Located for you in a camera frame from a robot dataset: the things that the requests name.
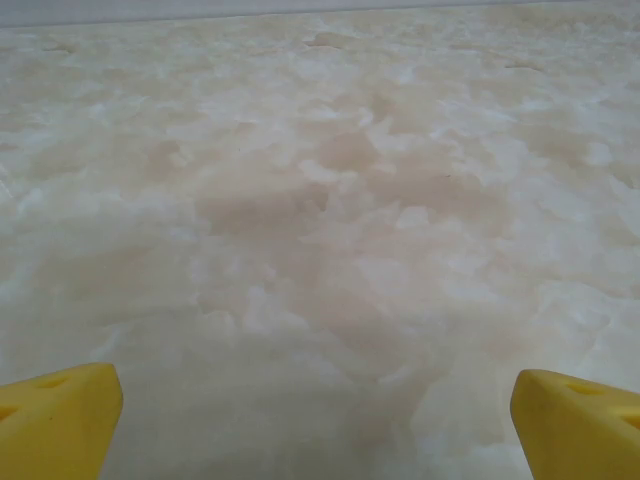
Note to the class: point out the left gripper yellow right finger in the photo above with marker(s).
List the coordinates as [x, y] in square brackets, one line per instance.
[575, 435]

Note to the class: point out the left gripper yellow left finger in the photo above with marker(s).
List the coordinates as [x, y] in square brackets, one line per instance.
[55, 425]

